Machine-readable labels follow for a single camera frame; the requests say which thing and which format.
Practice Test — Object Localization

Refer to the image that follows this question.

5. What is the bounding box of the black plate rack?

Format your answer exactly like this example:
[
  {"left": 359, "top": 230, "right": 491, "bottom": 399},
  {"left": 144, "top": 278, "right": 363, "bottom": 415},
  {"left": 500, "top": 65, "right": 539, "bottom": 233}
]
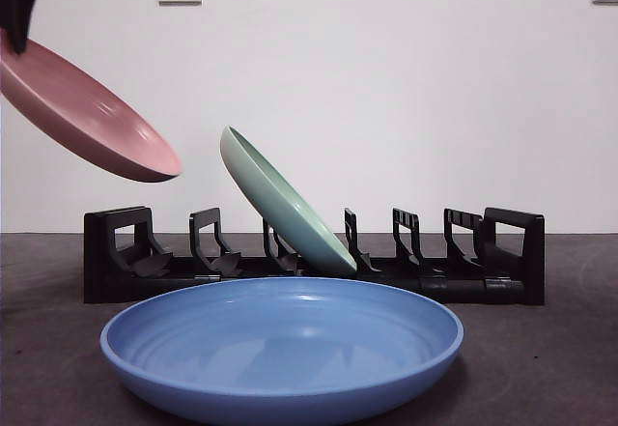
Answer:
[{"left": 82, "top": 205, "right": 547, "bottom": 308}]

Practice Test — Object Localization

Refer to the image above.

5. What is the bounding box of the pink plate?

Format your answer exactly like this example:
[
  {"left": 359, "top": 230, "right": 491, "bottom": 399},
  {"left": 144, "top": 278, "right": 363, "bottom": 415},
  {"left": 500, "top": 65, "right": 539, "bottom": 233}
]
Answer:
[{"left": 0, "top": 26, "right": 186, "bottom": 185}]

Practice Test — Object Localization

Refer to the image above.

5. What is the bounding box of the pale green plate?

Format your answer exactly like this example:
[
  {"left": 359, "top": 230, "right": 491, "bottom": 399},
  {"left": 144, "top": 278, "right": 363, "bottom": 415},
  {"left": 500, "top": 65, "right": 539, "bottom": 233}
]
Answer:
[{"left": 219, "top": 125, "right": 359, "bottom": 278}]

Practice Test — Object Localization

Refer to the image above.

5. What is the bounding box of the blue plate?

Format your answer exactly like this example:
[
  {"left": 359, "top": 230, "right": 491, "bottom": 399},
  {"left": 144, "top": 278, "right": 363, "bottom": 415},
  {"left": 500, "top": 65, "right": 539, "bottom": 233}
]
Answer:
[{"left": 98, "top": 276, "right": 466, "bottom": 426}]

